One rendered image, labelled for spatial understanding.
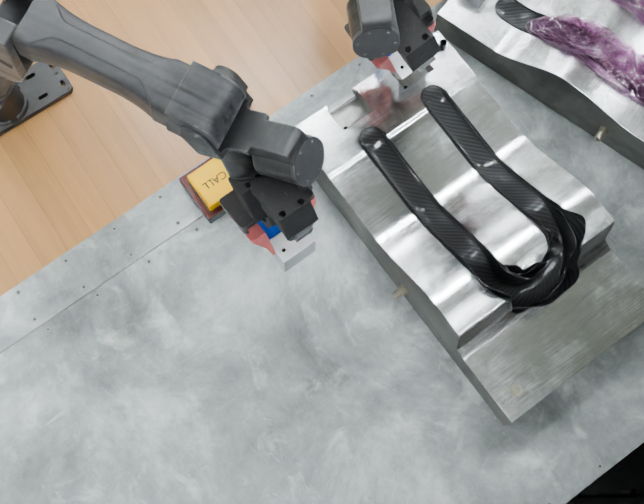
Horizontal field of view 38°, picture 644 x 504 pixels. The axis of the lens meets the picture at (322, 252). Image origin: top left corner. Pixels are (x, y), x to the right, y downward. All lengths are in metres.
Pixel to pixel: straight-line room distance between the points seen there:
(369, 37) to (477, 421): 0.55
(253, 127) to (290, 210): 0.10
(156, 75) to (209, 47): 0.48
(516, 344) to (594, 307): 0.12
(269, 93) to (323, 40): 0.12
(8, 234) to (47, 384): 0.23
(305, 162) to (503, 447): 0.52
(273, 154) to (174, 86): 0.13
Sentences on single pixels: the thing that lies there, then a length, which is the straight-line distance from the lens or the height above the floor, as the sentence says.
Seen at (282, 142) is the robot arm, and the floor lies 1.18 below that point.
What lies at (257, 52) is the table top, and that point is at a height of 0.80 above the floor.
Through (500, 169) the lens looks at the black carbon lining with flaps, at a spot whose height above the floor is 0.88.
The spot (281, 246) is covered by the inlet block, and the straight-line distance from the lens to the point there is 1.19.
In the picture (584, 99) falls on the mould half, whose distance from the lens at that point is 1.39.
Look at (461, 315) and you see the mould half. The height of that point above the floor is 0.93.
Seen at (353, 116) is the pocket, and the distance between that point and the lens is 1.35.
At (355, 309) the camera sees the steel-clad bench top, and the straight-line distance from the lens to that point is 1.33.
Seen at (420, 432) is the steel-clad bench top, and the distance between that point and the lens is 1.31.
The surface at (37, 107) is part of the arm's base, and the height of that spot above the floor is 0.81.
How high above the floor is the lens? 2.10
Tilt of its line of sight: 75 degrees down
